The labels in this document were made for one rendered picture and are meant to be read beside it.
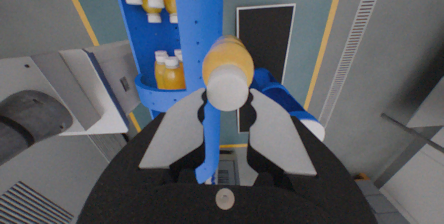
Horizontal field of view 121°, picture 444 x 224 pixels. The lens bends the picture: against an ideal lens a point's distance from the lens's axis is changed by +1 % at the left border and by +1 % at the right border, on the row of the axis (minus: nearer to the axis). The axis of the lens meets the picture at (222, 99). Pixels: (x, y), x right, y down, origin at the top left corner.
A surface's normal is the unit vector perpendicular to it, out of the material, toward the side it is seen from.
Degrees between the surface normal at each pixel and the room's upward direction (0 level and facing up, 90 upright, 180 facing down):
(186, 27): 27
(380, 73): 0
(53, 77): 90
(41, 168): 90
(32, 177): 90
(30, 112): 72
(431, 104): 0
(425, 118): 0
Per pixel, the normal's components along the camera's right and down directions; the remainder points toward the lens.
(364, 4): 0.00, 0.50
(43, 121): 0.95, 0.04
